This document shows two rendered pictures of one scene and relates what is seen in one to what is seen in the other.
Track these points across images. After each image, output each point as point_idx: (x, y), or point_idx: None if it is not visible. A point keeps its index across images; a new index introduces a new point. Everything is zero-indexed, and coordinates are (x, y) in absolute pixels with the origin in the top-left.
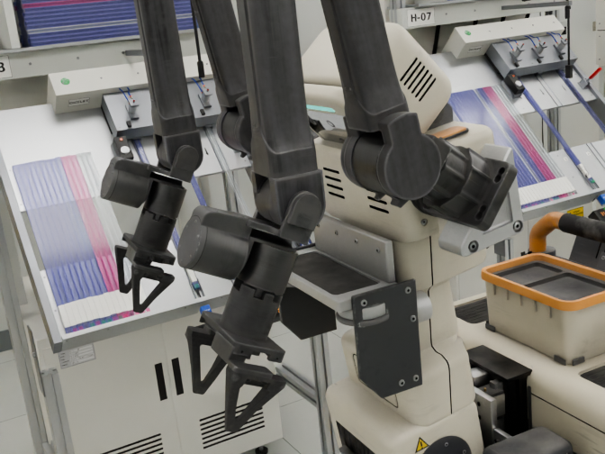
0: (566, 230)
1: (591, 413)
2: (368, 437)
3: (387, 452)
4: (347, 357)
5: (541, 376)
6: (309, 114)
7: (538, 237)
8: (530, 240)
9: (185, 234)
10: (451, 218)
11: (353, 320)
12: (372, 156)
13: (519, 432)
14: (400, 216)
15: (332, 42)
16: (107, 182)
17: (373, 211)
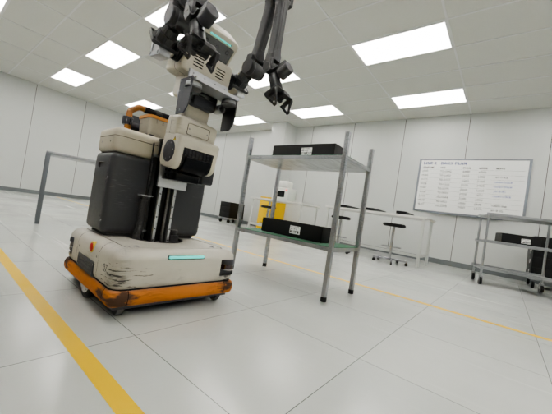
0: (149, 111)
1: None
2: (207, 148)
3: (216, 151)
4: (184, 124)
5: None
6: (210, 38)
7: (133, 112)
8: (130, 112)
9: (287, 64)
10: (241, 89)
11: (236, 105)
12: (261, 67)
13: None
14: (227, 83)
15: (263, 39)
16: (214, 11)
17: (215, 78)
